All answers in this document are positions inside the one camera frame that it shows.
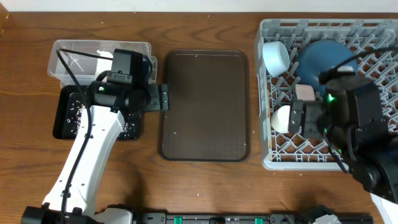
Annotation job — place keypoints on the dark brown serving tray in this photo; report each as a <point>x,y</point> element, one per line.
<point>209,106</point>

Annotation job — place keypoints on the white napkin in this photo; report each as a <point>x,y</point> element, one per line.
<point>103,64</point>

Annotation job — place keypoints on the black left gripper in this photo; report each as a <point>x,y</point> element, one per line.
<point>160,98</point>

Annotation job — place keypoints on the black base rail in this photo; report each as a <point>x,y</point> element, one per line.
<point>163,218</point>

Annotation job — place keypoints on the dark blue plate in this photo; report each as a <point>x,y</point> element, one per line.
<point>318,57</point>

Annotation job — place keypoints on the pale green cup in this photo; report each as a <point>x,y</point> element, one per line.
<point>280,119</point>

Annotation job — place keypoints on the light blue bowl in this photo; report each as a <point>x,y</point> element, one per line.
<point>276,58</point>

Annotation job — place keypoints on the rice leftovers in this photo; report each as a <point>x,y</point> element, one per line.
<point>130,130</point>

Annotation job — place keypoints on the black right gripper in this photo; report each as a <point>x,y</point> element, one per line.
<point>312,113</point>

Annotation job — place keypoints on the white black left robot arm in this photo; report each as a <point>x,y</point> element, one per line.
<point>73,197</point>

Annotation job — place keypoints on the pink white bowl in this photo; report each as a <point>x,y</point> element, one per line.
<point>304,92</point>

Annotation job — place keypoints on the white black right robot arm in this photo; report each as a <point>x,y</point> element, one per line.
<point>350,119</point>

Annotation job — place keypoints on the clear plastic bin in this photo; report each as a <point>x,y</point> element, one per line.
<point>84,67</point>

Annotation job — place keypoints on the black plastic tray bin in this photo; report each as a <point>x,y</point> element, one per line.
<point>67,93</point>

